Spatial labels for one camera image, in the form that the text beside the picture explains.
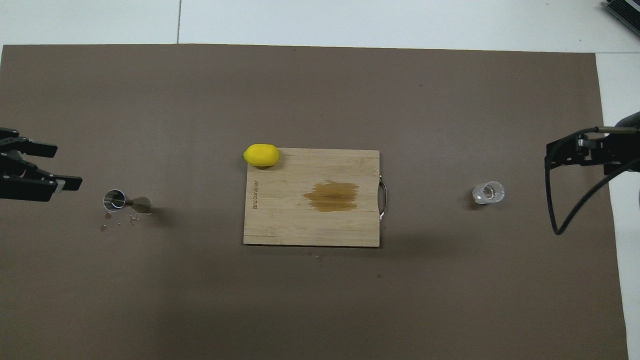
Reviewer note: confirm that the wooden cutting board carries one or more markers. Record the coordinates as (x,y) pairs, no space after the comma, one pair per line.
(280,225)

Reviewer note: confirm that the brown table mat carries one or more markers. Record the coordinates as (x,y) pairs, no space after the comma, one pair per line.
(320,300)

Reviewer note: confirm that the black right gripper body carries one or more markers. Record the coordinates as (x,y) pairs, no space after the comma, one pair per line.
(622,152)

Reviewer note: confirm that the steel double jigger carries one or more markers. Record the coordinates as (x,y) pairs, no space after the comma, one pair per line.
(116,200)

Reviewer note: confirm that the grey ribbed device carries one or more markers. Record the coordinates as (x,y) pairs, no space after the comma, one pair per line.
(625,12)

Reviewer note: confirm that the yellow lemon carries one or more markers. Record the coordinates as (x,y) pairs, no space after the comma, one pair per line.
(261,155)

